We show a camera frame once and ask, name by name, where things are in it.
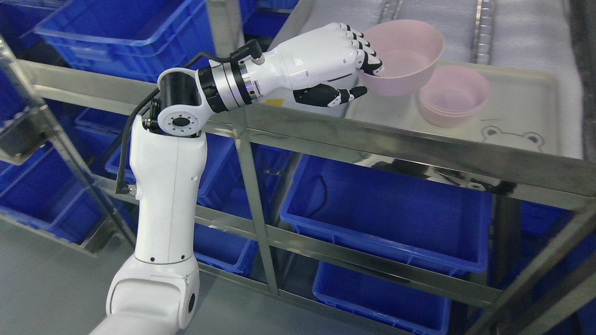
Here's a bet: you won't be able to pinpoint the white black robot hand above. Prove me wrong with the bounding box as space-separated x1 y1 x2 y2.
244 23 384 107

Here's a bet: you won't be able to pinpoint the pink plastic bowl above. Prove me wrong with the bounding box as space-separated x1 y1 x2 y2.
358 19 445 97

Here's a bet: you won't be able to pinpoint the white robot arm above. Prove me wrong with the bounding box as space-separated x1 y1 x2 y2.
92 59 257 335

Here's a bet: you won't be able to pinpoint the blue bin lower shelf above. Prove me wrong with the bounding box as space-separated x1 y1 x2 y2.
280 155 493 276

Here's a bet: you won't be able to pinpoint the blue bin shelf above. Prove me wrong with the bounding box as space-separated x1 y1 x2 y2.
280 155 493 276
312 261 451 335

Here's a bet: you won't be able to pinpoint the steel shelf rack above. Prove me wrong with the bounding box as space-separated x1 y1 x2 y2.
0 0 596 335

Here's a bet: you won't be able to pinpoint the blue bin bottom shelf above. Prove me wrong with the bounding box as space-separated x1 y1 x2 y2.
312 261 451 335

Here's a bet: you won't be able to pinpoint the stacked pink bowls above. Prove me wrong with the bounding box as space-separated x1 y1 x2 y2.
419 66 490 128

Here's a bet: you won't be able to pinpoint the blue bin upper left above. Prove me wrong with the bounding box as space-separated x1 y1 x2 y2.
34 0 215 83

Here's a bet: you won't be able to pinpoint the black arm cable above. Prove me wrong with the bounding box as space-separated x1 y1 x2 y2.
115 39 264 195

